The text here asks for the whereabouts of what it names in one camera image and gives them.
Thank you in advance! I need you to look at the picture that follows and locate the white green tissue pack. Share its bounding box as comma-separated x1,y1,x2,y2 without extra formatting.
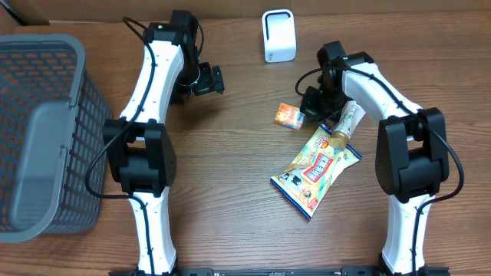
328,100,366,150

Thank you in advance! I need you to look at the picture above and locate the small orange box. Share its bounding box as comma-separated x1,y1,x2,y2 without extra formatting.
275,103,305,130

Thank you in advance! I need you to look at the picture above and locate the yellow snack bag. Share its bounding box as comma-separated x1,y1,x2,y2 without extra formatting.
270,124,362,219

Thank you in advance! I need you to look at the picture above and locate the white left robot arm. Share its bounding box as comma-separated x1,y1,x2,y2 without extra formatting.
103,10,225,275

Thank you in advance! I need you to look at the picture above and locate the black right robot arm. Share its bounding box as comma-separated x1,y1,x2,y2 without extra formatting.
301,41,450,275

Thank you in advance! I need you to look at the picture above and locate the white barcode scanner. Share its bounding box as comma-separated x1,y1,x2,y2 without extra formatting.
262,9,297,63

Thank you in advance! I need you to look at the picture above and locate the grey plastic mesh basket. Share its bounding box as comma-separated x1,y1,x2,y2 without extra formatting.
1,34,111,243

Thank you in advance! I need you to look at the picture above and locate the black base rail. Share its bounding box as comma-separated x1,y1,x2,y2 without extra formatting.
108,266,450,276

